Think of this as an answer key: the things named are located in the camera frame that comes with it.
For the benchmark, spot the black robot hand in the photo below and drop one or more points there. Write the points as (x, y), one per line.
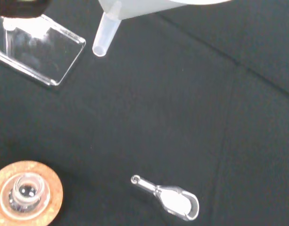
(17, 7)

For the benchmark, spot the clear glass round-bottom flask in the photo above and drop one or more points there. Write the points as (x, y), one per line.
(26, 189)

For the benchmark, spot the clear glass weighing funnel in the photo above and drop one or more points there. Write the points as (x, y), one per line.
(146, 186)

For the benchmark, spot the black cloth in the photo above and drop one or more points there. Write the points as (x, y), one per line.
(158, 113)

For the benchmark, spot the white powder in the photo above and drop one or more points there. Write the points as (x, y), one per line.
(177, 202)

